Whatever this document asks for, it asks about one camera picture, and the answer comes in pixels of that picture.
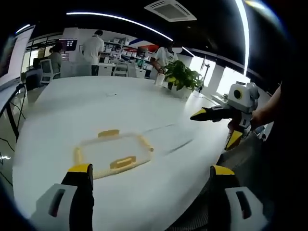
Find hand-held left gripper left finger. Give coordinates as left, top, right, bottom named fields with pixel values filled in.
left=30, top=163, right=95, bottom=231

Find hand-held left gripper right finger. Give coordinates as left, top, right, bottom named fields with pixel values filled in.
left=209, top=165, right=270, bottom=231

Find person's right hand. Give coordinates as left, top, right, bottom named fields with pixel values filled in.
left=251, top=104, right=274, bottom=128

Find black tripod stand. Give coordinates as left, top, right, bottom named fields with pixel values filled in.
left=203, top=56, right=211, bottom=78

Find green potted plant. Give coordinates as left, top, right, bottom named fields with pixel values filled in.
left=163, top=60, right=205, bottom=99

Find person's dark shirt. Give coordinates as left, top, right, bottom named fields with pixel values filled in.
left=262, top=79, right=308, bottom=231

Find white bottle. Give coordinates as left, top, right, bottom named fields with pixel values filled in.
left=154, top=68, right=167, bottom=87

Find ceiling light strip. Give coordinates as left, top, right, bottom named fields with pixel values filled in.
left=66, top=12, right=174, bottom=41
left=234, top=0, right=251, bottom=76

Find clear lid with yellow clips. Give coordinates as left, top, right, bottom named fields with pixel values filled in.
left=73, top=129, right=154, bottom=180

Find storage shelves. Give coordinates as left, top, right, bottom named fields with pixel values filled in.
left=103, top=37, right=156, bottom=73

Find ceiling air vent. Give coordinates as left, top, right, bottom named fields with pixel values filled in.
left=143, top=0, right=197, bottom=22

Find white cabinet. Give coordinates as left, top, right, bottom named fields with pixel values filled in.
left=60, top=61, right=92, bottom=78

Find white display board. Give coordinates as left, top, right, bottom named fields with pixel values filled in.
left=0, top=24, right=36, bottom=85

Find black cable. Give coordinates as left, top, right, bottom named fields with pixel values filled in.
left=0, top=83, right=27, bottom=154

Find wall screen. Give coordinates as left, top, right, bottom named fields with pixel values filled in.
left=58, top=38, right=79, bottom=53

